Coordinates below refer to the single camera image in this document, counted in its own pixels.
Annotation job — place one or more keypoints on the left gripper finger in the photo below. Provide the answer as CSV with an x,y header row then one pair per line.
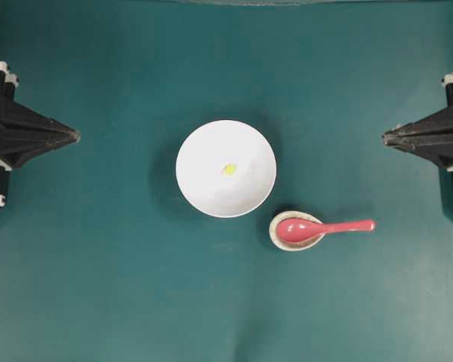
x,y
17,148
18,116

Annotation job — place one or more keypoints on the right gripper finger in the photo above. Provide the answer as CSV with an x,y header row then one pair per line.
x,y
438,123
436,149

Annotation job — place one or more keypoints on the pink plastic spoon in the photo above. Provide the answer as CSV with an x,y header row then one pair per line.
x,y
295,230

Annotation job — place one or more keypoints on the speckled ceramic spoon rest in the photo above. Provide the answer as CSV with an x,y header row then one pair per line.
x,y
292,247

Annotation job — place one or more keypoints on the white round bowl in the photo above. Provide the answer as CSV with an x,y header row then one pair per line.
x,y
209,148

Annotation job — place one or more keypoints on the yellow hexagonal prism block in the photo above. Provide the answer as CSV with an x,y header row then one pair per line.
x,y
229,169

